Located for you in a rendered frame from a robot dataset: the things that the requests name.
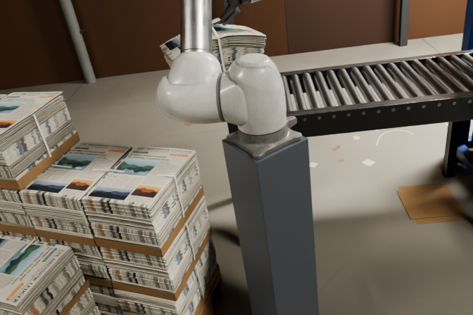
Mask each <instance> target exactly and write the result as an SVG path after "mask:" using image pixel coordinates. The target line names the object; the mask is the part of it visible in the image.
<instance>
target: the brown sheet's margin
mask: <svg viewBox="0 0 473 315"><path fill-rule="evenodd" d="M78 141H80V138H79V135H78V133H77V132H76V133H75V134H74V135H72V136H71V137H70V138H69V139H68V140H67V141H65V142H64V143H63V144H62V145H60V146H59V147H57V149H55V150H54V151H53V152H52V153H51V157H49V155H48V156H47V157H45V158H44V159H43V160H42V161H41V162H40V163H39V164H38V165H36V166H35V167H33V168H32V169H31V170H30V171H29V172H28V173H26V174H25V175H24V176H22V177H21V178H20V179H19V180H17V181H7V180H0V188H4V189H12V190H19V191H21V190H22V189H23V188H24V187H26V185H28V184H29V183H30V182H31V181H33V180H34V179H35V178H36V177H37V176H39V175H40V174H41V173H42V172H43V171H44V170H45V169H47V168H48V167H49V166H50V165H52V164H53V163H54V162H55V161H57V159H58V158H59V157H61V156H62V155H63V154H64V153H66V152H67V151H68V150H69V149H71V148H72V147H73V146H74V145H75V144H76V143H77V142H78Z"/></svg>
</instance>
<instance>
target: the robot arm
mask: <svg viewBox="0 0 473 315"><path fill-rule="evenodd" d="M257 1H261V0H227V3H228V6H227V8H226V9H225V11H224V13H223V14H222V16H221V17H220V18H216V19H214V20H212V0H180V54H179V55H178V56H177V57H176V58H175V59H174V60H173V61H172V66H171V68H170V71H169V74H168V75H166V76H164V77H163V78H162V79H161V80H160V81H159V83H158V86H157V88H156V95H155V97H156V105H157V107H158V109H159V111H160V112H161V113H162V114H164V115H165V116H167V117H169V118H171V119H174V120H177V121H180V122H186V123H189V124H212V123H218V122H229V123H232V124H235V125H238V131H236V132H234V133H231V134H228V135H227V141H229V142H231V143H234V144H236V145H237V146H238V147H240V148H242V149H243V150H245V151H246V152H247V153H249V154H251V155H252V157H253V159H255V160H260V159H263V158H264V157H265V156H266V155H268V154H270V153H272V152H274V151H276V150H279V149H280V148H283V147H285V146H287V145H289V144H290V143H293V142H296V141H300V140H301V139H302V134H301V133H300V132H297V131H293V130H291V129H290V128H291V127H293V126H294V125H295V124H296V123H297V119H296V117H295V116H290V117H287V116H286V96H285V91H284V84H283V81H282V77H281V75H280V73H279V70H278V68H277V66H276V65H275V63H274V62H273V61H272V60H271V59H270V58H269V57H268V56H266V55H264V54H261V53H249V54H245V55H242V56H240V57H239V58H237V59H236V60H234V62H233V63H232V64H231V65H230V67H229V70H228V71H226V72H222V71H221V67H220V62H219V61H218V60H217V58H216V57H215V56H214V55H213V54H212V24H214V25H216V24H218V23H222V25H224V26H225V25H226V24H227V23H228V22H229V21H230V20H231V19H232V18H233V17H234V16H235V15H236V14H238V13H240V12H241V11H240V10H239V5H242V4H245V3H248V2H249V3H253V2H257ZM233 6H234V7H236V8H235V9H234V11H233V12H232V13H231V14H230V15H229V16H228V17H227V14H228V13H229V12H230V10H231V9H232V8H233ZM226 17H227V18H226ZM225 18H226V19H225Z"/></svg>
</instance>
